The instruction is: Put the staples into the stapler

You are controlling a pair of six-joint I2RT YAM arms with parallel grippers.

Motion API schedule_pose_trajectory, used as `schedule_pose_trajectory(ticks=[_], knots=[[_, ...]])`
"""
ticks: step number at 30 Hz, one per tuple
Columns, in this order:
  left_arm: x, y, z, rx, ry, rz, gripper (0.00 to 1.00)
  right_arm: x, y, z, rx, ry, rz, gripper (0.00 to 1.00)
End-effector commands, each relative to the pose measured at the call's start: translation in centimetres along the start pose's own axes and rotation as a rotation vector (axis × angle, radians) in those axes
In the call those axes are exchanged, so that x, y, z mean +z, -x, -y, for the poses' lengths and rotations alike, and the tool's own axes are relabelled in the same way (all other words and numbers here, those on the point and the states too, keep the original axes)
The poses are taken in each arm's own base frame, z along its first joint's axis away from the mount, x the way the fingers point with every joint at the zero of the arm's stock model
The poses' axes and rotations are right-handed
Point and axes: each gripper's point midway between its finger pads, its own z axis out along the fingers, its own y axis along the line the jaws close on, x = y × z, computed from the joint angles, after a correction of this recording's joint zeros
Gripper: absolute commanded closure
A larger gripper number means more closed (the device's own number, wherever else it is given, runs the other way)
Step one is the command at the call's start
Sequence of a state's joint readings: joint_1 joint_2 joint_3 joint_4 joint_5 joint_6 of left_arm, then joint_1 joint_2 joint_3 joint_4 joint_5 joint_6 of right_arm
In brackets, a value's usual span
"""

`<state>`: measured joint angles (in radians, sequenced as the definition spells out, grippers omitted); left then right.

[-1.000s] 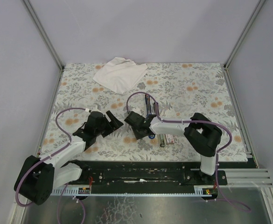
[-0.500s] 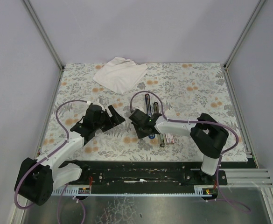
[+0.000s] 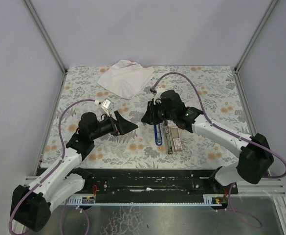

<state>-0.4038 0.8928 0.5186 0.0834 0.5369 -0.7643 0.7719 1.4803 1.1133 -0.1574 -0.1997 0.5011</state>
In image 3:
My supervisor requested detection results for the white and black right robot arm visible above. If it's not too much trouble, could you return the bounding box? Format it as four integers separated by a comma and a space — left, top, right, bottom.
141, 88, 273, 186

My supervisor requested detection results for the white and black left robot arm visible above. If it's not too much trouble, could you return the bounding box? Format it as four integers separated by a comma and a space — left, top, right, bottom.
9, 111, 138, 232

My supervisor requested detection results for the white slotted cable duct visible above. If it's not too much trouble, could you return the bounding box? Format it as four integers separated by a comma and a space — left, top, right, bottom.
67, 196, 222, 209

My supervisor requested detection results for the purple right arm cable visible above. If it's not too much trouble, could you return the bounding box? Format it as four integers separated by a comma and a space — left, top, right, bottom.
152, 72, 286, 229

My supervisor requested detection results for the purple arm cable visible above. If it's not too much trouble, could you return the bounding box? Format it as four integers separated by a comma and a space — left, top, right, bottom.
152, 72, 286, 229
8, 99, 101, 235

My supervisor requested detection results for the blue stapler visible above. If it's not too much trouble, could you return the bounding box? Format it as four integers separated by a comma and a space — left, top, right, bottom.
154, 124, 163, 146

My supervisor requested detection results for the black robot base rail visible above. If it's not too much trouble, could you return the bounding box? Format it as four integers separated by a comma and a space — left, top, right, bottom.
78, 169, 238, 203

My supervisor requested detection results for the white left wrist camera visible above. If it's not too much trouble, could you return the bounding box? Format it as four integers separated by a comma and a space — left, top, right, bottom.
94, 98, 114, 117

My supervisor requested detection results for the floral patterned table mat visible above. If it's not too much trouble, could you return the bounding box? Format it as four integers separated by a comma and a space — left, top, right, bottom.
40, 66, 250, 169

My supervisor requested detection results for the left aluminium frame post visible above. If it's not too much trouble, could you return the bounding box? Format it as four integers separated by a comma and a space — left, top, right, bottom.
24, 0, 68, 74

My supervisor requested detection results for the right aluminium frame post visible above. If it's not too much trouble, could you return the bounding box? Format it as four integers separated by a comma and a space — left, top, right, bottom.
234, 0, 280, 73

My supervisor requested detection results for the red and white staple box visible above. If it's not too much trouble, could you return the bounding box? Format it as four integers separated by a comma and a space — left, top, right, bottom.
170, 127, 183, 151

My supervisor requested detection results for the aluminium frame post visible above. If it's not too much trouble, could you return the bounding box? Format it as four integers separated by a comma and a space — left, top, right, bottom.
24, 0, 68, 74
234, 0, 280, 73

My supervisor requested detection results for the white folded cloth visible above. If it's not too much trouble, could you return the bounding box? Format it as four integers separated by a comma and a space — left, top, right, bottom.
97, 60, 154, 100

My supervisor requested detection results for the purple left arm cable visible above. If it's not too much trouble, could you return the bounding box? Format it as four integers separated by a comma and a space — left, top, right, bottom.
8, 99, 101, 235

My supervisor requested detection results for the beige stapler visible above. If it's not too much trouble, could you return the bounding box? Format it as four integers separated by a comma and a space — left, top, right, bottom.
163, 120, 173, 155

